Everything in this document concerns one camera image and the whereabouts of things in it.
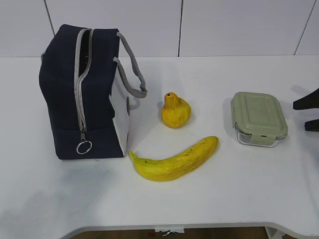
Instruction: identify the yellow toy pear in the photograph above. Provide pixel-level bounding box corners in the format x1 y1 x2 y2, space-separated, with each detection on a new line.
161 92 191 128

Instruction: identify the navy insulated lunch bag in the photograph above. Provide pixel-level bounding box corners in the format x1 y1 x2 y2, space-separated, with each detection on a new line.
39 24 147 160

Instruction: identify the white tape under table edge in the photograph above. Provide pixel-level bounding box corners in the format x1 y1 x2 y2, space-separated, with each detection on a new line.
155 226 184 237

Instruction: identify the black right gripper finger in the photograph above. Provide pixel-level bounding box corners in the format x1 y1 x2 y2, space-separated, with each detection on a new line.
305 119 319 132
293 89 319 110

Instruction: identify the glass container with green lid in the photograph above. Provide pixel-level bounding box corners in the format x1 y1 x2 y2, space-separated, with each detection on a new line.
231 92 288 147

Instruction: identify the yellow toy banana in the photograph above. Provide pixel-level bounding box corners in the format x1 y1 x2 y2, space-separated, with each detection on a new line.
129 136 219 182

